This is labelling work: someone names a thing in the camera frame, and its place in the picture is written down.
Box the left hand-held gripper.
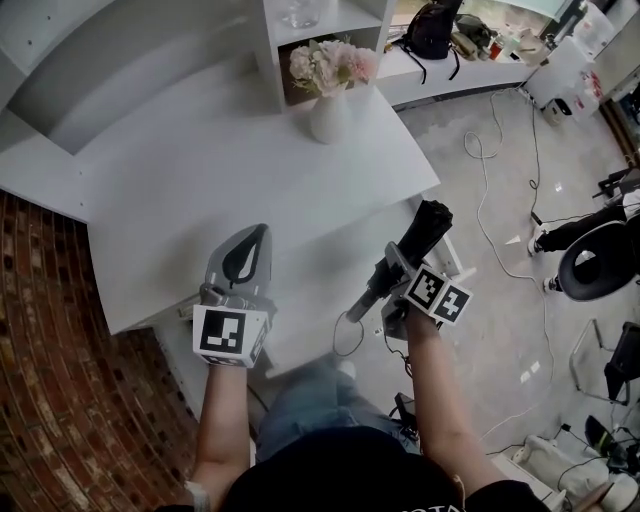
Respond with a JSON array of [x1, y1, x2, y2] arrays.
[[192, 223, 279, 370]]

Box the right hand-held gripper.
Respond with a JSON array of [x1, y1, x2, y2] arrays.
[[380, 240, 474, 342]]

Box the black umbrella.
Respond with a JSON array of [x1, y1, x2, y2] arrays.
[[332, 199, 454, 358]]

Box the white desk drawer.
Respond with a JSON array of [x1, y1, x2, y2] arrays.
[[169, 192, 479, 381]]

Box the person's right forearm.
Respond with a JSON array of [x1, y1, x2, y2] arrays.
[[402, 309, 495, 495]]

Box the person's left forearm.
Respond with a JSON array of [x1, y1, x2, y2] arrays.
[[188, 360, 257, 494]]

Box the white desk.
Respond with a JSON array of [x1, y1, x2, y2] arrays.
[[0, 0, 442, 401]]

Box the person's legs in jeans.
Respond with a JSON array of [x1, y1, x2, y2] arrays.
[[254, 357, 409, 464]]

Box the black floor device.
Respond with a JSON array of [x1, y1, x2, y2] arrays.
[[389, 392, 422, 437]]

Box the white window ledge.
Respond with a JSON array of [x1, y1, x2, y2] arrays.
[[374, 32, 547, 109]]

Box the black round chair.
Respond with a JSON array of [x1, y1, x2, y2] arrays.
[[557, 218, 640, 303]]

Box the pink flower bouquet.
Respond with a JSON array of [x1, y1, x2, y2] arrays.
[[288, 38, 380, 99]]

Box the small white appliance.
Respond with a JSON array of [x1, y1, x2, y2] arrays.
[[544, 97, 577, 127]]

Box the person's black shirt torso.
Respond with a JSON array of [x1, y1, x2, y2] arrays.
[[227, 427, 551, 512]]

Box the black backpack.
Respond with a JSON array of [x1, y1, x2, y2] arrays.
[[401, 1, 462, 84]]

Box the olive green bag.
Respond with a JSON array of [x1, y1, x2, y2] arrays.
[[451, 13, 497, 62]]

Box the white cabinet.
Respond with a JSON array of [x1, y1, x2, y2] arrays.
[[524, 34, 597, 110]]

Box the white printed box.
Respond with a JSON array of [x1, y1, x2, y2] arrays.
[[487, 442, 569, 512]]

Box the clear glass jar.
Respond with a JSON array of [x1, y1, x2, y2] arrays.
[[280, 0, 322, 29]]

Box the white cloth bag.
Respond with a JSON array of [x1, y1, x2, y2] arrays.
[[522, 433, 640, 504]]

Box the white plastic bag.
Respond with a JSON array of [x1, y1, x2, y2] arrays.
[[578, 3, 617, 52]]

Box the long white cable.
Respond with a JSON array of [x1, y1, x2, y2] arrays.
[[462, 88, 557, 442]]

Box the thin black cable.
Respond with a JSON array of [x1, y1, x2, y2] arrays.
[[519, 92, 601, 226]]

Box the white arm strap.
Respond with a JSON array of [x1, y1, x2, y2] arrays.
[[185, 480, 212, 512]]

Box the chrome frame chair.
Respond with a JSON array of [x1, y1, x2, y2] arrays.
[[568, 318, 640, 407]]

